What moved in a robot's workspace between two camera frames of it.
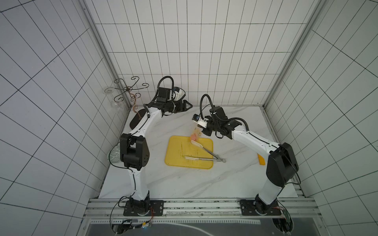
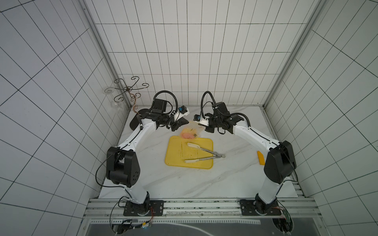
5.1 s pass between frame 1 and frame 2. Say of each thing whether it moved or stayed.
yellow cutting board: stayed
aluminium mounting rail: stayed
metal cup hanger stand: stayed
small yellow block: stayed
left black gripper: moved
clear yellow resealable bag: moved
